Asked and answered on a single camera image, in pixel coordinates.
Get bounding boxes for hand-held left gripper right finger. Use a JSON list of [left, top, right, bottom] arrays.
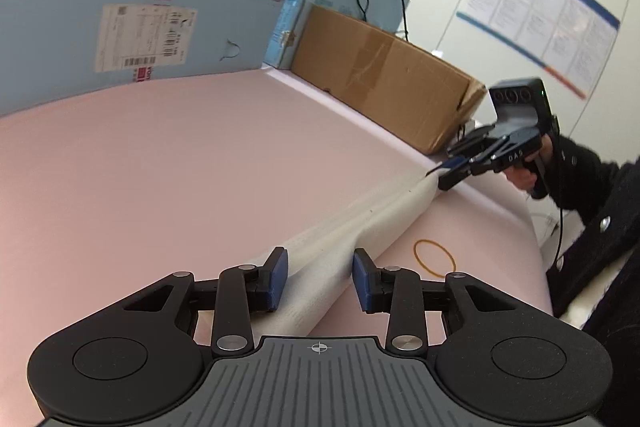
[[352, 248, 521, 355]]

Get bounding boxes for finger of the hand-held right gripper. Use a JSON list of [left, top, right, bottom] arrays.
[[446, 124, 503, 158], [427, 157, 476, 192]]

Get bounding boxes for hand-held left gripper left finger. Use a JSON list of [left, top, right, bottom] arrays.
[[122, 247, 290, 355]]

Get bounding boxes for white towel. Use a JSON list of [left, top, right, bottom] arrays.
[[252, 167, 443, 338]]

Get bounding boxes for person's right forearm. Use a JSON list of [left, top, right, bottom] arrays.
[[542, 134, 623, 224]]

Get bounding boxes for person's right hand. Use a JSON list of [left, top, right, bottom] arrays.
[[505, 134, 556, 194]]

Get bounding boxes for yellow rubber band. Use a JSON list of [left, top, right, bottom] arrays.
[[413, 239, 457, 277]]

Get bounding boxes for plain brown cardboard box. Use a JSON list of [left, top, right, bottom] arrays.
[[291, 4, 487, 155]]

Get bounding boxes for large light blue cardboard box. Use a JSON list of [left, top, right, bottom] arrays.
[[0, 0, 318, 116]]

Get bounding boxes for blue white wall poster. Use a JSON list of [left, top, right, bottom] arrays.
[[456, 0, 621, 100]]

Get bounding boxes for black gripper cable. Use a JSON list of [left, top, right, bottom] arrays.
[[550, 117, 568, 270]]

